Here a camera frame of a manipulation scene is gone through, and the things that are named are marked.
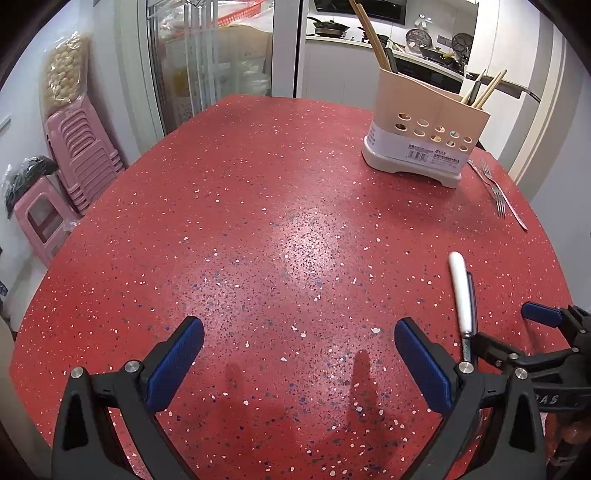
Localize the round metal steamer plate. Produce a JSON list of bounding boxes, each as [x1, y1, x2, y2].
[[405, 28, 435, 53]]

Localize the black range hood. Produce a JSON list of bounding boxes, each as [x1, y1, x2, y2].
[[314, 0, 409, 24]]

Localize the single pink plastic stool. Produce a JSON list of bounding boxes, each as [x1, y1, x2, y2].
[[13, 178, 81, 268]]

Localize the dark curved door handle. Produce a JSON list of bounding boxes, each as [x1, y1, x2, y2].
[[466, 71, 541, 103]]

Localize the glass sliding door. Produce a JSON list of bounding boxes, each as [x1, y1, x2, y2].
[[148, 0, 278, 134]]

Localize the black plastic bag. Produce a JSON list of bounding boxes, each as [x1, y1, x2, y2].
[[2, 157, 58, 219]]

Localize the stack of pink plastic stools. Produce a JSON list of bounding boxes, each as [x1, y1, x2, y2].
[[45, 97, 127, 217]]

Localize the small black frying pan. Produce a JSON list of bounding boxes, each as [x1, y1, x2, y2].
[[358, 26, 391, 45]]

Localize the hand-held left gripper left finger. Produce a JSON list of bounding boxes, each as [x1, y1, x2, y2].
[[52, 316, 205, 480]]

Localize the beige perforated utensil holder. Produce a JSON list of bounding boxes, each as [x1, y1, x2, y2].
[[361, 68, 491, 189]]

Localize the white handled knife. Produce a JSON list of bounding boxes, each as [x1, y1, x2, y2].
[[449, 251, 476, 363]]

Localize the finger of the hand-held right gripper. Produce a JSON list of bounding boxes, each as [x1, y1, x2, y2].
[[522, 301, 591, 344], [470, 331, 532, 372]]

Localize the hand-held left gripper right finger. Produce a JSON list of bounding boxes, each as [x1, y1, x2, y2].
[[394, 318, 548, 480]]

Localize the black built-in oven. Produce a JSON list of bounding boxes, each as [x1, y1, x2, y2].
[[397, 55, 465, 95]]

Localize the silver metal fork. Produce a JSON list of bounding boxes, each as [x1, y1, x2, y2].
[[480, 158, 528, 232], [466, 159, 507, 219]]

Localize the clear bag of nuts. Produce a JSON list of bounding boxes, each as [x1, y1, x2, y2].
[[44, 32, 90, 116]]

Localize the black chopstick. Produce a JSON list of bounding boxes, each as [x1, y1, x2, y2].
[[461, 68, 488, 104]]

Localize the black wok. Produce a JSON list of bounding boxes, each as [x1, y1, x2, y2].
[[420, 46, 462, 64]]

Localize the large black frying pan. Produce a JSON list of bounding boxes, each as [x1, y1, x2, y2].
[[308, 17, 351, 38]]

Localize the person's right hand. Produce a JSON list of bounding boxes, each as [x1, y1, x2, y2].
[[545, 411, 591, 467]]

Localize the black handled utensil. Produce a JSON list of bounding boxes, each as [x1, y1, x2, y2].
[[467, 271, 478, 326]]

